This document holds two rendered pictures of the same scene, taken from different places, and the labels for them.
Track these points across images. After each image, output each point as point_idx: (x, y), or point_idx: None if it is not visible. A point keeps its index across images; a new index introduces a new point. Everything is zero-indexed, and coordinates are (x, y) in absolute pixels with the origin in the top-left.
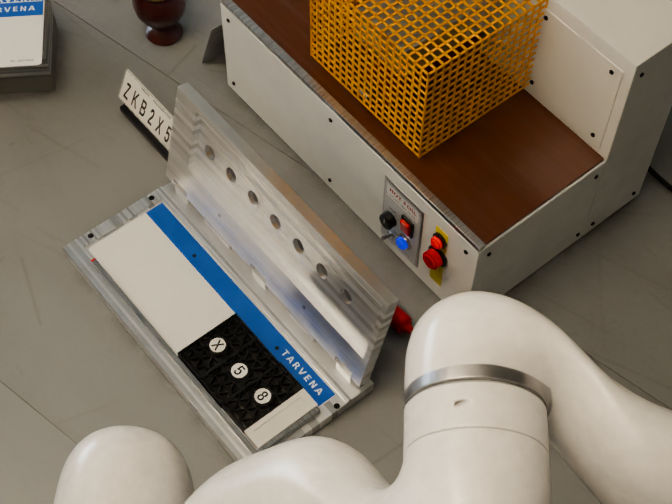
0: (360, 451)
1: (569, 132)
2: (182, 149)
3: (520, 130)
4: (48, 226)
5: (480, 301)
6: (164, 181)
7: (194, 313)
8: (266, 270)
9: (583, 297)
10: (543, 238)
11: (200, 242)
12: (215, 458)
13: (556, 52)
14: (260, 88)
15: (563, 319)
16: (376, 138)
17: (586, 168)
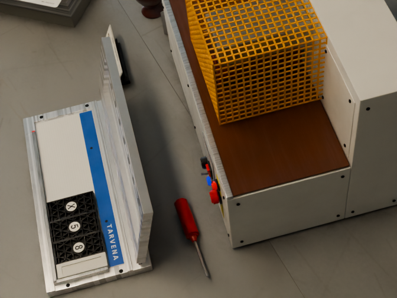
0: None
1: (335, 139)
2: (101, 79)
3: (301, 128)
4: (26, 104)
5: None
6: None
7: (71, 182)
8: (117, 169)
9: (324, 260)
10: (298, 208)
11: (99, 141)
12: (38, 275)
13: (330, 78)
14: (175, 57)
15: (302, 270)
16: (204, 104)
17: (332, 167)
